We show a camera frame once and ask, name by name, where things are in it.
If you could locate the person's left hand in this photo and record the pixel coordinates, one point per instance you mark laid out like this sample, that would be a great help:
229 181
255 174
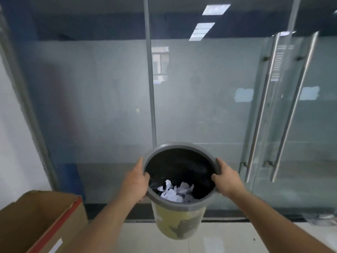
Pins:
134 181

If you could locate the person's right hand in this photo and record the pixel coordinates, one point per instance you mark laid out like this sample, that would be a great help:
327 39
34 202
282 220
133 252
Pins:
229 180

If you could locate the person's right thumb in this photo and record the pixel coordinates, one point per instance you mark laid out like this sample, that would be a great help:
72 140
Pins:
216 179

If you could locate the person's left thumb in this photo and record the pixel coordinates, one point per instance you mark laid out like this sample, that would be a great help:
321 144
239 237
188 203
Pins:
146 180

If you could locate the yellow waste bin grey rim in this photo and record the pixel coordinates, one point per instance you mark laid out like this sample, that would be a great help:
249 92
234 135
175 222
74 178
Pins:
176 216

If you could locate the person's right forearm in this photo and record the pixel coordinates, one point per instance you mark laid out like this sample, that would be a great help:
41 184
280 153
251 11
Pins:
279 223

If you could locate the person's left forearm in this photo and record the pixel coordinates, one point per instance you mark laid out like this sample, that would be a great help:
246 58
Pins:
100 223

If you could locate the crumpled white paper waste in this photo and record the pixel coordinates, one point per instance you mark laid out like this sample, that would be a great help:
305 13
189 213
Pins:
175 192

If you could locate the black bin liner bag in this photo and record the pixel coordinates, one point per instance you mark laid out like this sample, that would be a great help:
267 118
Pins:
179 165

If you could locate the glass double door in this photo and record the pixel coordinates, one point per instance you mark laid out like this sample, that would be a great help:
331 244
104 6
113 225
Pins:
289 115

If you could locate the brown cardboard box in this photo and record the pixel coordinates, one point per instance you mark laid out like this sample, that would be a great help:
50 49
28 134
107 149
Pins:
36 223

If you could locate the grey glass partition post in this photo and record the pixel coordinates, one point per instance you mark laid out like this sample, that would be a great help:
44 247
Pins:
150 71

